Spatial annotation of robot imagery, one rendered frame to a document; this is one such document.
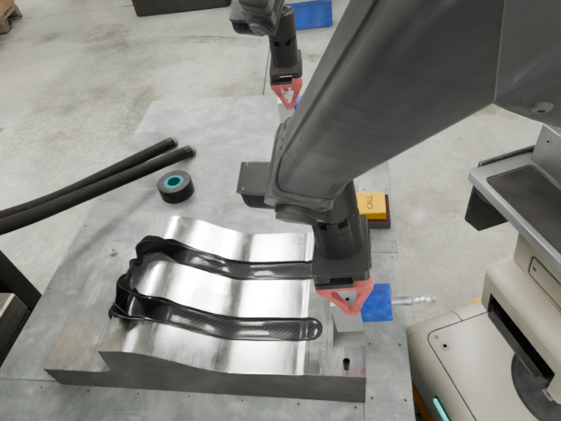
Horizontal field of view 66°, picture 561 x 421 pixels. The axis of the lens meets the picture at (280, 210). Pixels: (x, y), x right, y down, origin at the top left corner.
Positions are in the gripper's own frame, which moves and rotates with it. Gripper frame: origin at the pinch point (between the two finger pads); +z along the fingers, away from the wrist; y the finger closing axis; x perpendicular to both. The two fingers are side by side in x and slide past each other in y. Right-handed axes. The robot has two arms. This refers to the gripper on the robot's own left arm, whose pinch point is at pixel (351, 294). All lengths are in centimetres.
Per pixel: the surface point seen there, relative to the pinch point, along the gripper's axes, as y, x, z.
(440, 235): -107, 25, 87
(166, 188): -38, -43, 3
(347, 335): -1.5, -2.2, 10.7
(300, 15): -322, -45, 34
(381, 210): -30.4, 4.3, 10.1
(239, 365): 5.1, -17.2, 7.5
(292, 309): -3.9, -10.1, 6.9
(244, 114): -73, -31, 3
